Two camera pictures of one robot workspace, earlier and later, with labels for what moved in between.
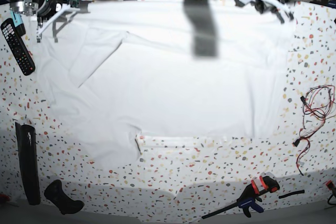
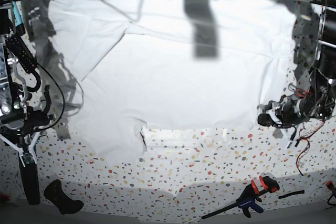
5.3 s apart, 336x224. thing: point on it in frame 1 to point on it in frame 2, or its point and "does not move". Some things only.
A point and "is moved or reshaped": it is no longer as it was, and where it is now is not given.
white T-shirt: [114, 72] is moved or reshaped
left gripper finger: [260, 5] to [266, 119]
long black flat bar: [26, 138] does not move
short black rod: [293, 193] does not move
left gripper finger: [281, 9] to [275, 105]
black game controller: [54, 193] does not move
